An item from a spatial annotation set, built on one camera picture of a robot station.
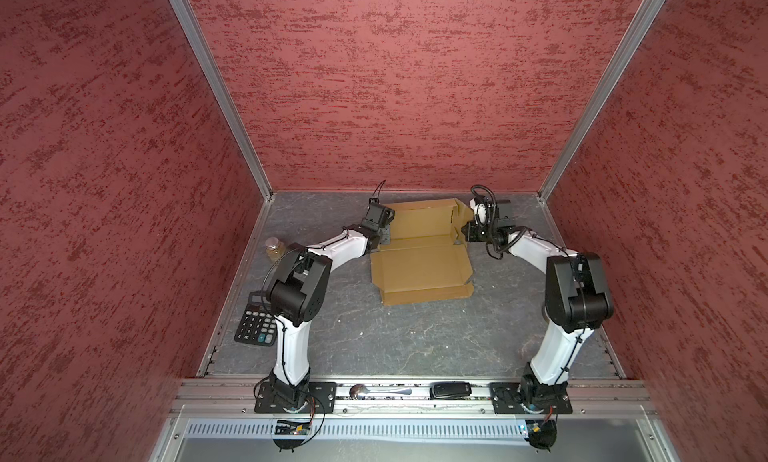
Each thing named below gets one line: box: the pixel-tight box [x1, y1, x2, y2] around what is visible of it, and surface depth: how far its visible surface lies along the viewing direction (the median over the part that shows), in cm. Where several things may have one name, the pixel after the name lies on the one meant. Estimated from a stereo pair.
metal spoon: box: [349, 383, 413, 399], surface depth 77 cm
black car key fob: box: [429, 381, 472, 400], surface depth 75 cm
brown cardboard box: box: [370, 198, 475, 306], surface depth 99 cm
